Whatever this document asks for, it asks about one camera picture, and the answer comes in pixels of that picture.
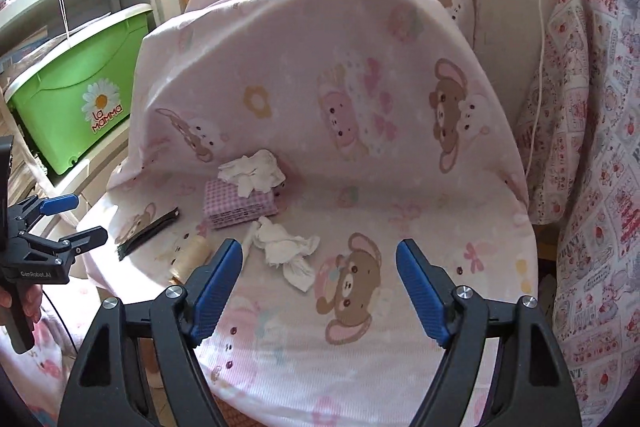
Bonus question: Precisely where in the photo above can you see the pink checkered tissue pack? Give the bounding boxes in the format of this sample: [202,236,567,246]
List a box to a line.
[203,177,287,230]

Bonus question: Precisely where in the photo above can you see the green plastic storage box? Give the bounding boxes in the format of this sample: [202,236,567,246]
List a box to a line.
[5,3,155,176]

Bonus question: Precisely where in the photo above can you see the white tissue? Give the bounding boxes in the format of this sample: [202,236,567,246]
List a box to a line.
[217,149,287,198]
[243,216,321,293]

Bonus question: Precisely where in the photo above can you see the black scissors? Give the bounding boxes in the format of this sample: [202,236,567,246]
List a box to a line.
[116,207,181,263]

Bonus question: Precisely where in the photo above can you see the white pink-print fluffy mat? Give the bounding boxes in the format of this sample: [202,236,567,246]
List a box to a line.
[27,287,101,410]

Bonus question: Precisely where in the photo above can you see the thin white string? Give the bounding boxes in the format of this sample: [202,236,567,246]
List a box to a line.
[57,0,71,40]

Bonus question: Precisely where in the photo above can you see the pink patchwork-print tablecloth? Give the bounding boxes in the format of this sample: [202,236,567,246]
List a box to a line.
[515,0,640,413]

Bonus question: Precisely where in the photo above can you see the person's left hand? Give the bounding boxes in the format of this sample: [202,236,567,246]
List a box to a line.
[0,283,45,323]

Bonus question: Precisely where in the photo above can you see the white cord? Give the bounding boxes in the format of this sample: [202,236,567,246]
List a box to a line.
[522,0,548,172]

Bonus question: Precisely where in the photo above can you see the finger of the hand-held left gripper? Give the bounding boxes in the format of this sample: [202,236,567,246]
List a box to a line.
[20,226,109,264]
[11,194,80,233]

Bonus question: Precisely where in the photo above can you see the cream thread spool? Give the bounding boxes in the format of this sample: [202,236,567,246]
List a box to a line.
[169,234,213,285]

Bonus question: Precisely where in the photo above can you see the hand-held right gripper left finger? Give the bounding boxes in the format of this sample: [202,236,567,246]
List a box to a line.
[59,238,245,427]

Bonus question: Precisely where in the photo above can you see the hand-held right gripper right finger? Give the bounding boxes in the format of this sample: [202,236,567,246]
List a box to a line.
[396,238,583,427]

